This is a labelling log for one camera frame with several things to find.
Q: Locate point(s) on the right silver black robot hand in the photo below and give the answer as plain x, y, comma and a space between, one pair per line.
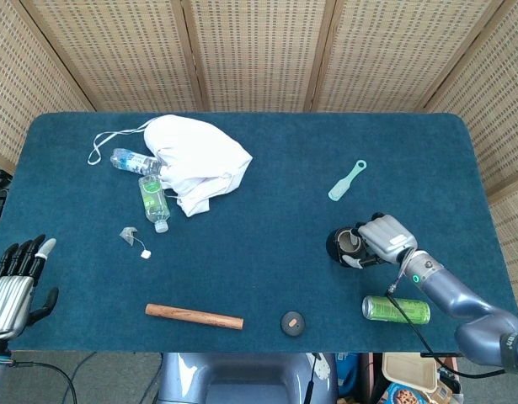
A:
387, 237

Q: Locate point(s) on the clear bottle blue label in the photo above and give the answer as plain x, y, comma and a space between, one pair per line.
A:
132, 161

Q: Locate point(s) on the mint green scoop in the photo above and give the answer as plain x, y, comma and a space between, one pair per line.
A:
340, 188

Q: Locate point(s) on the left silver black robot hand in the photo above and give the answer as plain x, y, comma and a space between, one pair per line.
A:
8, 299

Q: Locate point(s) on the black cast iron teapot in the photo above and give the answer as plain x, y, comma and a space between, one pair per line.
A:
332, 249

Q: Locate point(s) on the blue snack package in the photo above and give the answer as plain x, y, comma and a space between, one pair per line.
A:
347, 374

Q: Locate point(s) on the white cloth bag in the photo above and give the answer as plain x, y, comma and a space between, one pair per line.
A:
191, 151

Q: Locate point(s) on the clear bottle green label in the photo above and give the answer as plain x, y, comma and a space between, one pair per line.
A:
152, 200

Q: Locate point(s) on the blue felt table cover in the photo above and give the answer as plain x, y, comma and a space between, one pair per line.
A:
263, 231

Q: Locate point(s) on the beige takeaway container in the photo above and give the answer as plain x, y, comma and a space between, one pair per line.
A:
410, 370

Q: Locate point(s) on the green drink can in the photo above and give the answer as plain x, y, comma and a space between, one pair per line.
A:
376, 309

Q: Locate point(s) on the cookie box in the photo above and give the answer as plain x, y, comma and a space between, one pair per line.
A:
404, 395

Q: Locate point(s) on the woven bamboo folding screen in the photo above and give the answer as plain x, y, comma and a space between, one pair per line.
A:
258, 50

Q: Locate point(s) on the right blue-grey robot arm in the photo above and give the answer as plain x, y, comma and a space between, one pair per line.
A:
452, 294

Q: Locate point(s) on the wooden rolling stick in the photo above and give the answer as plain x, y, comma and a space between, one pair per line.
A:
193, 316

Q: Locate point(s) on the blue-grey robot torso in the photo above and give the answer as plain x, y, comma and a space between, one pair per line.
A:
241, 379

